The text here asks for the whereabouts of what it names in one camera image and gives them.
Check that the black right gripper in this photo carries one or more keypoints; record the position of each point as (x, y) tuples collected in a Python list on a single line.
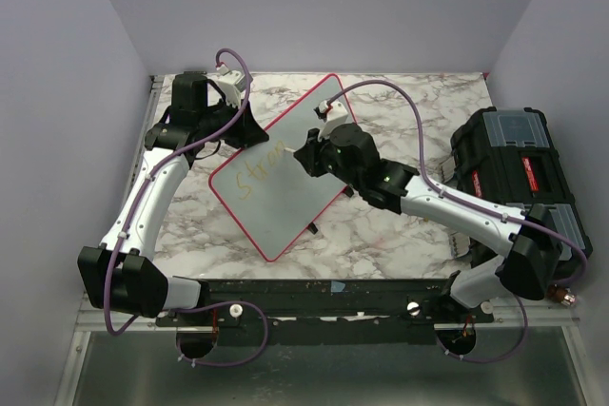
[(309, 153)]

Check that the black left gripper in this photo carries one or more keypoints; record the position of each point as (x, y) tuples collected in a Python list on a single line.
[(249, 131)]

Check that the pink framed whiteboard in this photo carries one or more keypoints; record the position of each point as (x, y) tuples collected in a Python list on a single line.
[(266, 191)]

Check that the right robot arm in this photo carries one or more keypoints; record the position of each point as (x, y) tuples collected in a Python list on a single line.
[(524, 241)]

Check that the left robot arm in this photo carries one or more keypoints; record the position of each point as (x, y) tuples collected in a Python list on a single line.
[(119, 274)]

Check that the black whiteboard clip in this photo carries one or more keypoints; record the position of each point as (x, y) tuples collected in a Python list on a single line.
[(348, 191), (312, 227)]

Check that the black toolbox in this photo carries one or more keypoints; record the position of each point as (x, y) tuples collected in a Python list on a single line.
[(507, 156)]

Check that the copper connector plug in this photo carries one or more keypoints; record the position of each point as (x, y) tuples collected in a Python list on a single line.
[(561, 295)]

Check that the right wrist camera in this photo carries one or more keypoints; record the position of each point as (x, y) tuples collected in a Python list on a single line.
[(332, 114)]

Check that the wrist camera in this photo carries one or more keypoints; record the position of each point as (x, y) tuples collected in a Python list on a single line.
[(232, 83), (332, 114)]

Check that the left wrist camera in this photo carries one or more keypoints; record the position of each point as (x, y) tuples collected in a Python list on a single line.
[(232, 83)]

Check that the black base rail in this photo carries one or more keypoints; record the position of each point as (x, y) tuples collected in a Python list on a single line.
[(322, 312)]

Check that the aluminium frame rail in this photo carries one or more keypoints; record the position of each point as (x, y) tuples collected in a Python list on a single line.
[(118, 319)]

